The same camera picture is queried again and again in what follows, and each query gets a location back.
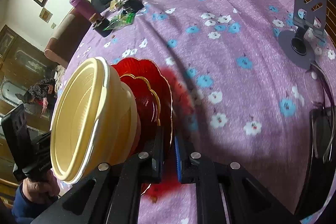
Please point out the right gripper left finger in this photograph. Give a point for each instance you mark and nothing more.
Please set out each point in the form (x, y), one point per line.
(110, 193)

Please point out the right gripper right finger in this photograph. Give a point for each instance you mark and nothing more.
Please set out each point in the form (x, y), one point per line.
(226, 193)

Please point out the red gold-rimmed flower plate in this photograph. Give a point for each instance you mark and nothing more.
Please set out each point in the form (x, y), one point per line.
(148, 110)

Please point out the operator left hand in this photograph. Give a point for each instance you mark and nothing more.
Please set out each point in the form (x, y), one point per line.
(41, 192)

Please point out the person crouching on floor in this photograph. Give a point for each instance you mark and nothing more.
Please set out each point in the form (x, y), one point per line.
(42, 93)

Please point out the patterned cushion bundle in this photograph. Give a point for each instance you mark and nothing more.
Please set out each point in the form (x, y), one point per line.
(58, 77)

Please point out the wooden glass cabinet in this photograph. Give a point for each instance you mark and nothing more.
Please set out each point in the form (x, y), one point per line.
(22, 65)

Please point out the brown armchair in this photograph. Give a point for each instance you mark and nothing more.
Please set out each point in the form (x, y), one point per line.
(65, 40)

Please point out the black small cup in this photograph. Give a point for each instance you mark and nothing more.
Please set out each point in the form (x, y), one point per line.
(99, 24)

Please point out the purple floral tablecloth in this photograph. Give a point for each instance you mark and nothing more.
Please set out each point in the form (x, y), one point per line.
(235, 93)

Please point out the purple thermos bottle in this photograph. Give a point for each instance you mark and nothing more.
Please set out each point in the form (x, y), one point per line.
(84, 7)

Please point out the green snack wrapper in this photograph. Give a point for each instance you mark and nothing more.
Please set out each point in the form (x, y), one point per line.
(120, 21)

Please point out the grey phone stand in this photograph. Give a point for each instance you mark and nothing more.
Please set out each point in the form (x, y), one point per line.
(308, 14)

